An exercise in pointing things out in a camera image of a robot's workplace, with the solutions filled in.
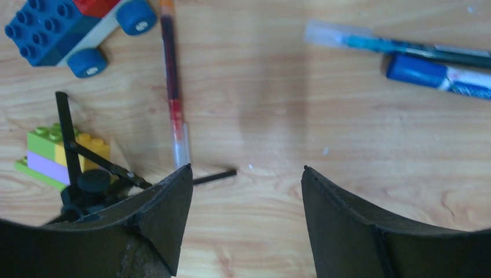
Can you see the blue red toy truck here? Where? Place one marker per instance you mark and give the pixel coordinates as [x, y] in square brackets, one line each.
[69, 33]

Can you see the blue cap marker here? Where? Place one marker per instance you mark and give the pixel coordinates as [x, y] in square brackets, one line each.
[441, 77]

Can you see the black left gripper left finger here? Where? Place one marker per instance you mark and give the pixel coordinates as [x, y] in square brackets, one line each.
[140, 236]

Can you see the green pink yellow block stack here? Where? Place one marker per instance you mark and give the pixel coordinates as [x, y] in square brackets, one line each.
[45, 159]

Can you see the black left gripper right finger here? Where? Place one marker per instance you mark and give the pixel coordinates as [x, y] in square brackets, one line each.
[352, 237]

